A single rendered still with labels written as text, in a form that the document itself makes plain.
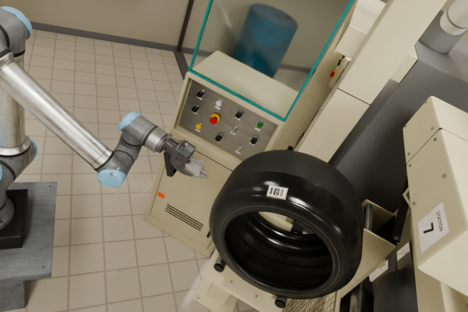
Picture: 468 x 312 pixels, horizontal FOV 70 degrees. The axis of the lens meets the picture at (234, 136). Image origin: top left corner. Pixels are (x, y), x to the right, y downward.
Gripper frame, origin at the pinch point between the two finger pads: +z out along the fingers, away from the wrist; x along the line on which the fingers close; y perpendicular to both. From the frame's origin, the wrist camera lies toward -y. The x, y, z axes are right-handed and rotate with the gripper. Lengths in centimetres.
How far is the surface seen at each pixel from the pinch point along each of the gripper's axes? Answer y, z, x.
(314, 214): 24.5, 35.5, -11.0
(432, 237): 55, 47, -32
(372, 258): -4, 79, 19
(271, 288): -17.2, 45.0, -12.1
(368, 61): 61, 24, 26
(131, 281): -122, -3, 9
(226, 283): -36.7, 32.8, -8.5
